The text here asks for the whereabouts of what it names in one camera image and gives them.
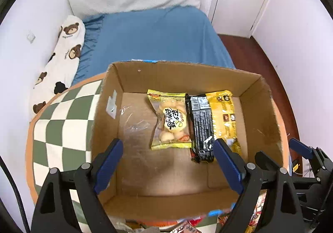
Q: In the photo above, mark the cardboard box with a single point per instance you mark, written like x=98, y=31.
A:
x=156, y=179

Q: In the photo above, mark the panda orange snack bag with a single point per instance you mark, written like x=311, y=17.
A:
x=254, y=218

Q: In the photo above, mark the brown red cookie packet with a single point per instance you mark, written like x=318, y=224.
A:
x=192, y=225

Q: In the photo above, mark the clear yellow bun packet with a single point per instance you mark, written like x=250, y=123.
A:
x=172, y=127

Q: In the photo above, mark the bear print long pillow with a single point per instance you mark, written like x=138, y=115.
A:
x=60, y=70

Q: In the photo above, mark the checkered green white mat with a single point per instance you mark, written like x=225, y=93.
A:
x=60, y=134

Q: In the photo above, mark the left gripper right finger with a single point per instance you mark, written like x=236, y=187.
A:
x=281, y=210

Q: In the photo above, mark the blue bed sheet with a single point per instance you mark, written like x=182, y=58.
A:
x=182, y=34

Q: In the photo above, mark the yellow black noodle packet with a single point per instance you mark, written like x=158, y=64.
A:
x=211, y=116

